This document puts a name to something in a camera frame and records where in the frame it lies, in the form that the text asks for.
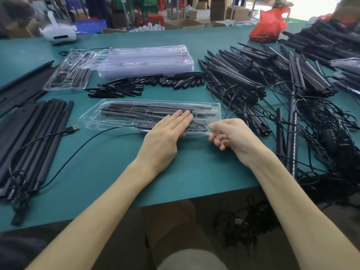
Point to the person's right hand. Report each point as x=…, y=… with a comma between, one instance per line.
x=239, y=140

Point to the person's left hand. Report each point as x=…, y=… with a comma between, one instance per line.
x=161, y=143

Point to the person's right thumb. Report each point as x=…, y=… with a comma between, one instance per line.
x=218, y=127

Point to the person's left little finger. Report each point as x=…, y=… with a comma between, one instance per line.
x=163, y=122

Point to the person's left middle finger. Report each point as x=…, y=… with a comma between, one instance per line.
x=182, y=117

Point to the clear plastic tray with parts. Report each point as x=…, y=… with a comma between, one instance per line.
x=126, y=112

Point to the person's right forearm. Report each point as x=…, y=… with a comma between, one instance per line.
x=303, y=216

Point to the person's left forearm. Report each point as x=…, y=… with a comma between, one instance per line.
x=92, y=216

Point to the pile of short black tubes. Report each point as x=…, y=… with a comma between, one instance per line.
x=140, y=85

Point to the stack of clear plastic trays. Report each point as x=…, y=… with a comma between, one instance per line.
x=146, y=60

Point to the pile of black light bars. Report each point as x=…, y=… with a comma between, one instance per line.
x=253, y=70

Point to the open cardboard box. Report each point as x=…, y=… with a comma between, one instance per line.
x=184, y=24

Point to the clear blister tray with rods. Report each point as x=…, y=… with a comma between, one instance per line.
x=70, y=71

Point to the red plastic bag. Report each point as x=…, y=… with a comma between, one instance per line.
x=268, y=26

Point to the person's legs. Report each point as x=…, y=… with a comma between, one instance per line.
x=157, y=239

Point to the green plastic crate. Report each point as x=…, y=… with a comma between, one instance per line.
x=144, y=3

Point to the blue plastic crate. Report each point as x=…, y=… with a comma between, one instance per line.
x=90, y=26

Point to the white headset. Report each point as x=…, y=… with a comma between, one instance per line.
x=60, y=32

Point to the stack of long black strips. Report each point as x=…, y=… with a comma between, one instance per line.
x=25, y=143

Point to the long black flat rails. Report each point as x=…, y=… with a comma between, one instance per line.
x=19, y=84

